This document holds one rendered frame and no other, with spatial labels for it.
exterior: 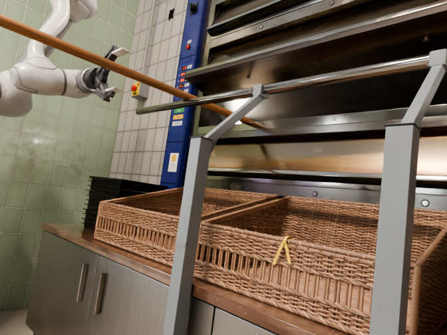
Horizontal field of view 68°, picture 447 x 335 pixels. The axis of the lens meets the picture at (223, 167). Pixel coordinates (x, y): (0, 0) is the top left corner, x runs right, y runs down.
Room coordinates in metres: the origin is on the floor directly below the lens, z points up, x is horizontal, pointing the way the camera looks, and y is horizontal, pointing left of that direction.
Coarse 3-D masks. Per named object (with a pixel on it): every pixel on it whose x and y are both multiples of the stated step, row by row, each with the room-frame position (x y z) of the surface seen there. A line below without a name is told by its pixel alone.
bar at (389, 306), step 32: (384, 64) 0.74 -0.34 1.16; (416, 64) 0.69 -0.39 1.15; (224, 96) 1.10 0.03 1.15; (256, 96) 0.98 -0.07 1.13; (416, 96) 0.58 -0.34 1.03; (224, 128) 0.89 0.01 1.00; (416, 128) 0.50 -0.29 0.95; (192, 160) 0.83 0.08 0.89; (384, 160) 0.51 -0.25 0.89; (416, 160) 0.51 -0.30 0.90; (192, 192) 0.82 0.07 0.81; (384, 192) 0.51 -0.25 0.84; (192, 224) 0.83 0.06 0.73; (384, 224) 0.51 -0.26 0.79; (192, 256) 0.84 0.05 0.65; (384, 256) 0.50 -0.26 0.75; (384, 288) 0.50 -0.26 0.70; (384, 320) 0.50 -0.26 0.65
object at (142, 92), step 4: (136, 84) 2.11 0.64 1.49; (140, 84) 2.09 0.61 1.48; (144, 84) 2.11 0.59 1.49; (136, 88) 2.11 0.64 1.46; (140, 88) 2.09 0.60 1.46; (144, 88) 2.11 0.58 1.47; (148, 88) 2.13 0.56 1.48; (132, 92) 2.14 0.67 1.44; (136, 92) 2.10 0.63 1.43; (140, 92) 2.09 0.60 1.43; (144, 92) 2.11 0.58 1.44; (132, 96) 2.14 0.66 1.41; (136, 96) 2.12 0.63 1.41; (140, 96) 2.11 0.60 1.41; (144, 96) 2.12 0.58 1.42
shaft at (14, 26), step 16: (0, 16) 0.81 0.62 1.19; (16, 32) 0.85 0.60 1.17; (32, 32) 0.86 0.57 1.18; (64, 48) 0.93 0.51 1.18; (80, 48) 0.96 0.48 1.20; (96, 64) 1.01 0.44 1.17; (112, 64) 1.03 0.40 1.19; (144, 80) 1.12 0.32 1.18; (192, 96) 1.28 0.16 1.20; (224, 112) 1.42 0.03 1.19
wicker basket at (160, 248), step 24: (168, 192) 1.60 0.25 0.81; (216, 192) 1.56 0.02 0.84; (240, 192) 1.46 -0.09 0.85; (120, 216) 1.25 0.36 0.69; (144, 216) 1.14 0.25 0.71; (168, 216) 1.05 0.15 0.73; (216, 216) 1.08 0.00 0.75; (120, 240) 1.23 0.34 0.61; (144, 240) 1.13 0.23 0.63; (168, 240) 1.54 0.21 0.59; (168, 264) 1.03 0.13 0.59
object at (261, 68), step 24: (384, 24) 0.96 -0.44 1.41; (408, 24) 0.93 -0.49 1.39; (432, 24) 0.91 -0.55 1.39; (288, 48) 1.21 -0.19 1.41; (312, 48) 1.15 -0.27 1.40; (336, 48) 1.11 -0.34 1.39; (360, 48) 1.08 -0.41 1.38; (384, 48) 1.05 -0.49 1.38; (408, 48) 1.02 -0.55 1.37; (432, 48) 0.99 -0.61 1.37; (192, 72) 1.60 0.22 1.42; (216, 72) 1.50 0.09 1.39; (240, 72) 1.44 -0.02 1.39; (264, 72) 1.39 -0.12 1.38; (288, 72) 1.34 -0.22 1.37; (312, 72) 1.30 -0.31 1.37
